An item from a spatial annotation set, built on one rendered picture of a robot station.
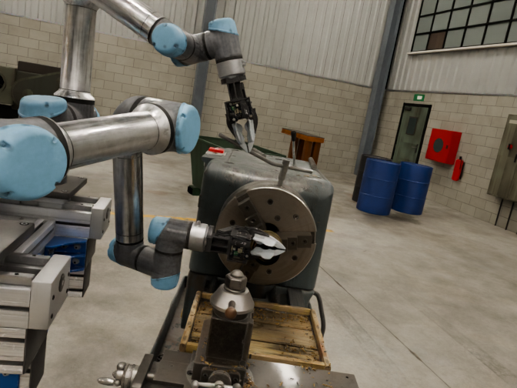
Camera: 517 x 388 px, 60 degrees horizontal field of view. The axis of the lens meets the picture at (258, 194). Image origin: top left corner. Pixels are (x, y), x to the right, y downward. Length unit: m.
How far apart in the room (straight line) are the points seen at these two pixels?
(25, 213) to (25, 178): 0.62
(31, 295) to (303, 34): 11.55
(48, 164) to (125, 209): 0.49
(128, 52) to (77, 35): 9.74
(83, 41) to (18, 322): 0.84
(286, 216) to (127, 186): 0.48
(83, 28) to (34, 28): 9.89
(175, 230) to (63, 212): 0.33
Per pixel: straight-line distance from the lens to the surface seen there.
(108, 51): 11.18
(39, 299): 0.87
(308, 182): 1.53
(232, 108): 1.24
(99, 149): 0.88
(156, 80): 11.19
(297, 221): 1.37
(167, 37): 1.15
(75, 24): 1.45
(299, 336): 1.27
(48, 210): 1.35
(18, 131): 0.74
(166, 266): 1.22
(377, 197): 7.69
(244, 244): 1.16
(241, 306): 0.79
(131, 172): 1.19
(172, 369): 0.91
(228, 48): 1.25
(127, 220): 1.24
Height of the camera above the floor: 1.47
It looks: 11 degrees down
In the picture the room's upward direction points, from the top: 10 degrees clockwise
